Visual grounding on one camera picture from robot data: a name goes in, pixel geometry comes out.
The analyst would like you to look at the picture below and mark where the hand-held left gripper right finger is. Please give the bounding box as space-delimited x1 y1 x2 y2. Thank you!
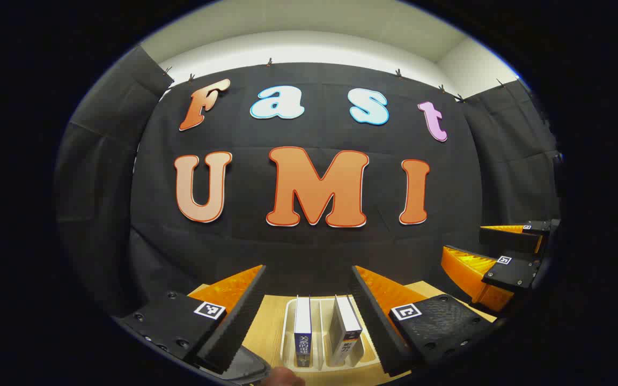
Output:
349 264 497 378

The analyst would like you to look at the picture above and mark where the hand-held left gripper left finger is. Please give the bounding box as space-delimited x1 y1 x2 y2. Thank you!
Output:
113 264 268 376

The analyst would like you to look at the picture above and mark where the white book portrait cover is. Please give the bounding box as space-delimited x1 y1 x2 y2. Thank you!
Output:
330 295 364 368

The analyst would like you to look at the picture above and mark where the grey schoolbag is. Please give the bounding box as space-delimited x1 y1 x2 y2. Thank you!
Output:
222 346 273 384

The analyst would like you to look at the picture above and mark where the white plastic bookshelf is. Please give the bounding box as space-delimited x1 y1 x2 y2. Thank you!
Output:
279 295 380 374

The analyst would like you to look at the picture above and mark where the blue cover book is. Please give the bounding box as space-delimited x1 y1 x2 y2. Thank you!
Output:
293 295 313 369

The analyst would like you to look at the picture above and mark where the row of small cloth clips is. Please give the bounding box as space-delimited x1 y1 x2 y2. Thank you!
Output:
161 58 505 102

